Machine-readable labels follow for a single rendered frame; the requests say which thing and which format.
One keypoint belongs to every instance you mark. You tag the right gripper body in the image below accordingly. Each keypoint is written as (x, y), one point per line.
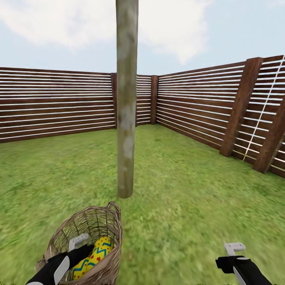
(225, 263)

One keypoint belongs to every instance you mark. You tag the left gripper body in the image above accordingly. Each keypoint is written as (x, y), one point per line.
(80, 254)

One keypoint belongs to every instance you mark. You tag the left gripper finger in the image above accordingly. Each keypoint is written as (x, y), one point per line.
(90, 248)

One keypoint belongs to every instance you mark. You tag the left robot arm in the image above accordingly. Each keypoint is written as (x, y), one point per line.
(58, 265)

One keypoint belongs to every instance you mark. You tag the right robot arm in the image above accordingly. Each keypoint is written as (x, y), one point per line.
(246, 272)

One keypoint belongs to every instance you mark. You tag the tree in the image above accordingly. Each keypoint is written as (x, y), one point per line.
(127, 46)

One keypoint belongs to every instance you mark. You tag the wicker basket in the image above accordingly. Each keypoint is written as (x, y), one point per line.
(106, 271)

